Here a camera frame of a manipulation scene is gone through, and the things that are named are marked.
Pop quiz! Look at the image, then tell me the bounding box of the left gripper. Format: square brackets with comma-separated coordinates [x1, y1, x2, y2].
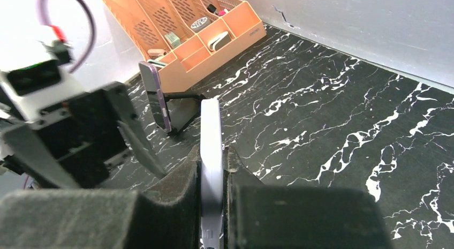
[1, 82, 167, 188]

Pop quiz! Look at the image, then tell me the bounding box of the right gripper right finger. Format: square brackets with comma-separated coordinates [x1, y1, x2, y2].
[223, 147, 392, 248]

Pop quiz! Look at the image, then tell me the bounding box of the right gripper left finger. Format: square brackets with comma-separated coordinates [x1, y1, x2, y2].
[1, 146, 201, 248]

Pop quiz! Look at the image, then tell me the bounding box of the phone with clear pink case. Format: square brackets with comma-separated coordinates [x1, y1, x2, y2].
[138, 61, 172, 133]

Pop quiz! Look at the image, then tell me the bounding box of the phone with lilac case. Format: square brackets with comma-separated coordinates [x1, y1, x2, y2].
[200, 99, 224, 248]

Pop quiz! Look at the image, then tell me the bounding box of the black folding phone stand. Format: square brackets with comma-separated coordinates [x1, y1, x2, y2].
[164, 92, 206, 135]

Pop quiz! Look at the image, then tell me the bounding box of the orange mesh desk organizer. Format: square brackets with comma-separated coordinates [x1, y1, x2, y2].
[102, 0, 266, 93]

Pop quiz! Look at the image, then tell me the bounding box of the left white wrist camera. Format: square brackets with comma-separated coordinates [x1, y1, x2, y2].
[1, 40, 85, 121]

